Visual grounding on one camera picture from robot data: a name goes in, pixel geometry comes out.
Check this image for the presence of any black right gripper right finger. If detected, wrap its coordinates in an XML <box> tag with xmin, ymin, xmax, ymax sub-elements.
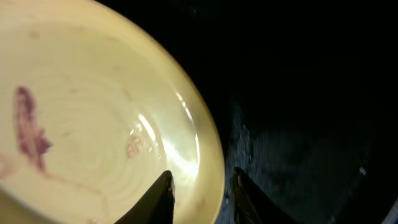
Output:
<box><xmin>231</xmin><ymin>167</ymin><xmax>297</xmax><ymax>224</ymax></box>

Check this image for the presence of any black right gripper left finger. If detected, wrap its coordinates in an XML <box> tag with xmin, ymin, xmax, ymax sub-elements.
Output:
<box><xmin>115</xmin><ymin>170</ymin><xmax>175</xmax><ymax>224</ymax></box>

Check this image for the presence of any yellow plastic plate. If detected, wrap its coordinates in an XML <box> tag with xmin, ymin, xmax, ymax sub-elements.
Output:
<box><xmin>1</xmin><ymin>0</ymin><xmax>225</xmax><ymax>223</ymax></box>

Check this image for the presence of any round black tray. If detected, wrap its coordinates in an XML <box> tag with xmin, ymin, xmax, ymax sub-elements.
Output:
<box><xmin>106</xmin><ymin>0</ymin><xmax>397</xmax><ymax>223</ymax></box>

